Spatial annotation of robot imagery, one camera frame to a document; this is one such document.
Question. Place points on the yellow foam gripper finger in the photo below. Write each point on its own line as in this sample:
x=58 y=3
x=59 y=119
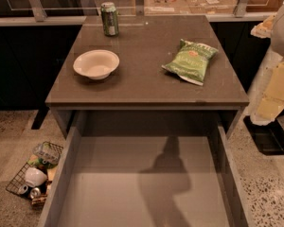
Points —
x=272 y=101

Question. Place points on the green jalapeno chip bag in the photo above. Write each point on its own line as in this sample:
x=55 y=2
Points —
x=191 y=61

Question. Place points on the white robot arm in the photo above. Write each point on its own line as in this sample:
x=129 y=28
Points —
x=272 y=28

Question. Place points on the white paper bowl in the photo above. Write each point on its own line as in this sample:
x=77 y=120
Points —
x=96 y=64

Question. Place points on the white ceramic bowl in basket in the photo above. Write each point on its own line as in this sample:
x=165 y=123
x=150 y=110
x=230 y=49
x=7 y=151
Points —
x=34 y=177

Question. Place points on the open grey drawer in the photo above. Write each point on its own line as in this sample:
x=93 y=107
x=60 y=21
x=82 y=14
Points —
x=146 y=169

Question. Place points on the green soda can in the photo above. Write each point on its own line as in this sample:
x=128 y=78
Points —
x=109 y=18

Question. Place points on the clear plastic container in basket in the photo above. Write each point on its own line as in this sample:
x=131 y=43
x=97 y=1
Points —
x=47 y=153

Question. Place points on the green packet in basket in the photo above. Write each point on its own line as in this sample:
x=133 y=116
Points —
x=39 y=163

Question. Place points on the silver can in basket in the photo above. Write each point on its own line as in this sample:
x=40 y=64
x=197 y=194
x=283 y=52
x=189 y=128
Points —
x=23 y=189
x=35 y=192

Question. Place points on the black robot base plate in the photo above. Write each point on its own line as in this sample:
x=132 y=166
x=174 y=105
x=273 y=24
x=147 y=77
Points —
x=269 y=139

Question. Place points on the black wire basket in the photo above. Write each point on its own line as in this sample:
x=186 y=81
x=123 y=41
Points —
x=19 y=178

